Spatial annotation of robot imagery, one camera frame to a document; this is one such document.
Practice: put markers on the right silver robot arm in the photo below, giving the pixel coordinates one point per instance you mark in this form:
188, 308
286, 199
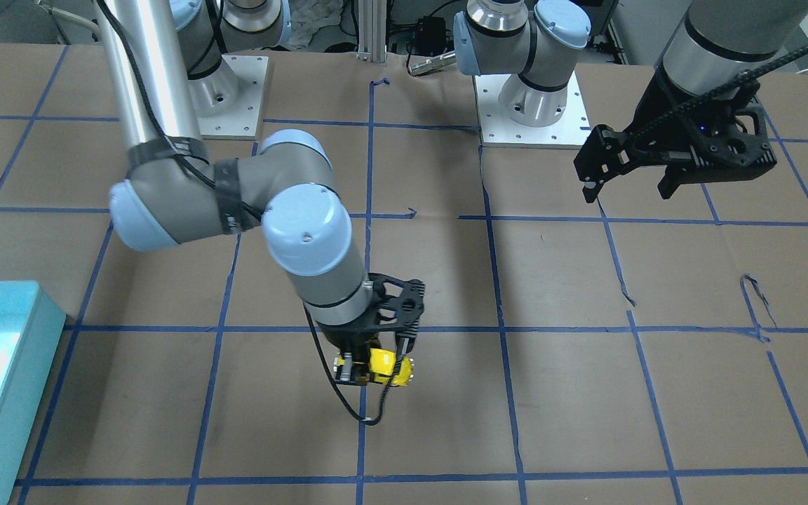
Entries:
169, 68

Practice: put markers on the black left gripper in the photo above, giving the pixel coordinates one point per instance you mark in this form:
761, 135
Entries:
657, 106

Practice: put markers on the yellow beetle toy car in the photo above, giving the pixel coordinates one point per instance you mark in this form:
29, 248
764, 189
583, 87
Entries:
381, 364

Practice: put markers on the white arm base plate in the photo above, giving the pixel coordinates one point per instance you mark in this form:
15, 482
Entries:
514, 115
228, 102

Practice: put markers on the aluminium frame post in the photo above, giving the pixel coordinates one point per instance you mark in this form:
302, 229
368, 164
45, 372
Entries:
371, 31

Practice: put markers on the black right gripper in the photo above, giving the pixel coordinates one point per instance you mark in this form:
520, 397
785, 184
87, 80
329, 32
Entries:
345, 344

